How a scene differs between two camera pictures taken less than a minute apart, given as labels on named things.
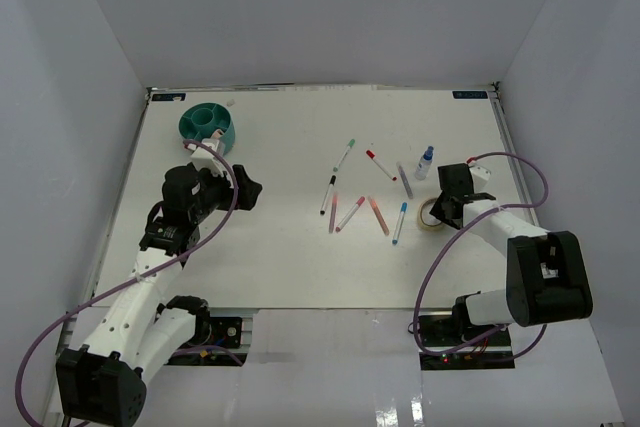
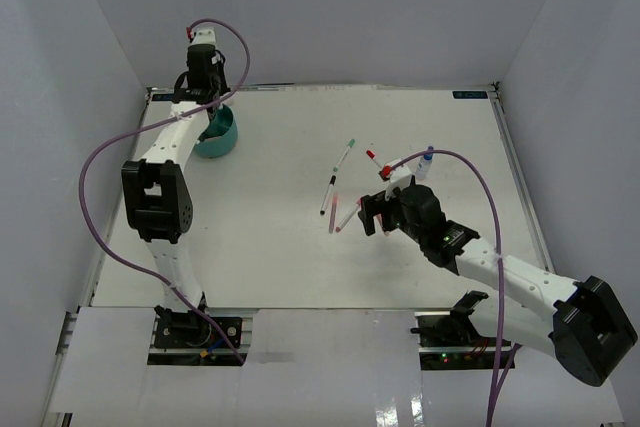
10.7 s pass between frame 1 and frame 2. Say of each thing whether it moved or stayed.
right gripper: moved
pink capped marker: stayed
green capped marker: stayed
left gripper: moved
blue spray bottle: stayed
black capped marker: stayed
